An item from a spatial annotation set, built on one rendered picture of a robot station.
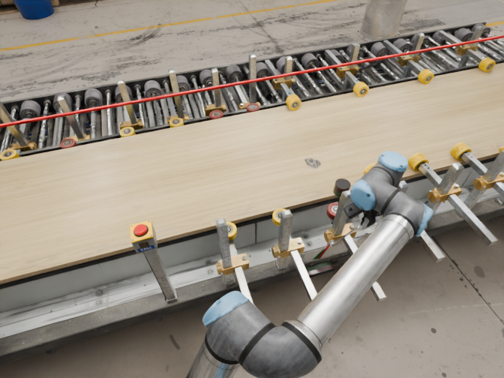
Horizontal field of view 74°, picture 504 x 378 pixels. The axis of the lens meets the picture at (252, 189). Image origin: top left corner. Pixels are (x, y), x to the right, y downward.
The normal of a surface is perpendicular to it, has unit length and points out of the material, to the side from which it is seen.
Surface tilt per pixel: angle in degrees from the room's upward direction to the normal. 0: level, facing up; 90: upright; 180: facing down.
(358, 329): 0
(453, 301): 0
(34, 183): 0
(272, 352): 16
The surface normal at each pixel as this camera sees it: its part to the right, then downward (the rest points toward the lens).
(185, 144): -0.01, -0.65
